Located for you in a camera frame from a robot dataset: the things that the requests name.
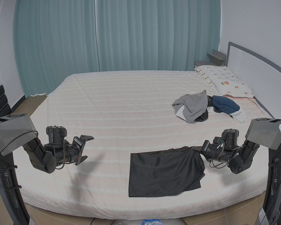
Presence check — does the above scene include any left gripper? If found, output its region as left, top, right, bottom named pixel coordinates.
left=65, top=135, right=95, bottom=166

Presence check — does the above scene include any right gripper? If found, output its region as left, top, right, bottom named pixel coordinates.
left=202, top=140, right=230, bottom=163

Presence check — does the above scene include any black T-shirt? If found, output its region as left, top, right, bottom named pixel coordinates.
left=128, top=146, right=206, bottom=198

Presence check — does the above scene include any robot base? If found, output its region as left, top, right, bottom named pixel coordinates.
left=110, top=218, right=184, bottom=225

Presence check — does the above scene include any black garment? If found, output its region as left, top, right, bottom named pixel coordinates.
left=195, top=95, right=214, bottom=122

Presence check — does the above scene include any dark blue garment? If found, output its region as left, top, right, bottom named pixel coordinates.
left=212, top=95, right=240, bottom=115

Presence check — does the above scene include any grey garment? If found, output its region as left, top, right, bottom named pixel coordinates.
left=172, top=90, right=208, bottom=123

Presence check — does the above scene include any bed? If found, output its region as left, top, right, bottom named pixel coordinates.
left=13, top=41, right=281, bottom=220

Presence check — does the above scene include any pale pink pillow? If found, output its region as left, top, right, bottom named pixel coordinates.
left=223, top=94, right=257, bottom=100

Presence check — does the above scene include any white printed pillow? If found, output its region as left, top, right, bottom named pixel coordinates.
left=194, top=65, right=255, bottom=97

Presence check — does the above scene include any black chest of drawers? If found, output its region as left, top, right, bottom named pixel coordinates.
left=0, top=85, right=12, bottom=117

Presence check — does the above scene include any grey bedside table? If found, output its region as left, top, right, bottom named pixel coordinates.
left=194, top=49, right=226, bottom=67

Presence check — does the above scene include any blue-green curtain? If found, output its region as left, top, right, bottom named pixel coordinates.
left=13, top=0, right=100, bottom=97
left=96, top=0, right=221, bottom=72

